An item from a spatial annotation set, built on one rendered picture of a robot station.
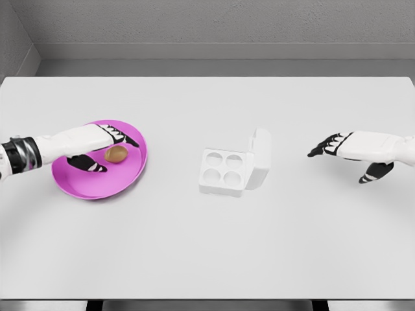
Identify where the white egg box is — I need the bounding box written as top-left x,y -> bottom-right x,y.
198,127 -> 272,197

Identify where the pink round plate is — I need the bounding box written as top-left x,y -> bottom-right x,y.
51,120 -> 148,201

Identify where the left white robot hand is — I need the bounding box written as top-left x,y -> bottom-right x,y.
60,124 -> 141,173

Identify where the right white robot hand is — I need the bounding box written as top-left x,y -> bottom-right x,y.
307,131 -> 398,185

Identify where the brown egg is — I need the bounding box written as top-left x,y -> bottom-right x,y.
104,145 -> 128,164

